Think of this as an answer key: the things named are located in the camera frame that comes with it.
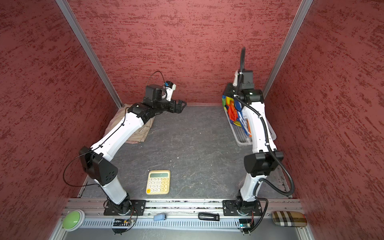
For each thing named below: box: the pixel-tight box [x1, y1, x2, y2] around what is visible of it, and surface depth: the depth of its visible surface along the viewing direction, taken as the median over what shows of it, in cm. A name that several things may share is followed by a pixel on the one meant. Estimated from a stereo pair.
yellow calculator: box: [146, 169, 171, 195], surface depth 82 cm
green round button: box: [62, 209, 86, 232], surface depth 71 cm
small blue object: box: [153, 214, 167, 221], surface depth 72 cm
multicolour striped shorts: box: [222, 95, 252, 138], surface depth 82 cm
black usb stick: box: [198, 212, 220, 221], surface depth 71 cm
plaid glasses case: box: [272, 210, 308, 227], surface depth 71 cm
